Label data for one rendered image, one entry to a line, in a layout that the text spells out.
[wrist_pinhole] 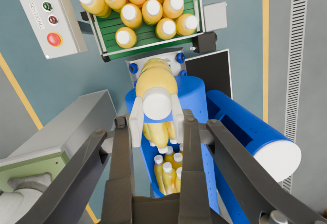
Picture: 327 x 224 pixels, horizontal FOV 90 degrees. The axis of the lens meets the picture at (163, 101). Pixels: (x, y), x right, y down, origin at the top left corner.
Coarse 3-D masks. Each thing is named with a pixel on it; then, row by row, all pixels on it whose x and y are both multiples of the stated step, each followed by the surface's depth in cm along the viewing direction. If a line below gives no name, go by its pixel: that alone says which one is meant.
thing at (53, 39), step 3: (51, 33) 48; (48, 36) 48; (51, 36) 48; (54, 36) 48; (57, 36) 48; (48, 39) 48; (51, 39) 48; (54, 39) 48; (57, 39) 48; (51, 42) 48; (54, 42) 48; (57, 42) 49; (54, 45) 49
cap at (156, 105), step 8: (152, 96) 20; (160, 96) 21; (168, 96) 21; (144, 104) 21; (152, 104) 21; (160, 104) 21; (168, 104) 21; (144, 112) 21; (152, 112) 21; (160, 112) 21; (168, 112) 21
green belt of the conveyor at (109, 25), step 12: (192, 0) 67; (192, 12) 68; (108, 24) 67; (120, 24) 67; (144, 24) 68; (156, 24) 69; (108, 36) 68; (144, 36) 70; (180, 36) 71; (108, 48) 70; (120, 48) 71; (144, 48) 72; (156, 48) 73
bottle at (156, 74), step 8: (144, 64) 37; (152, 64) 30; (160, 64) 31; (144, 72) 26; (152, 72) 25; (160, 72) 25; (168, 72) 26; (144, 80) 24; (152, 80) 24; (160, 80) 24; (168, 80) 24; (136, 88) 26; (144, 88) 24; (152, 88) 22; (160, 88) 22; (168, 88) 24; (176, 88) 26; (144, 96) 23
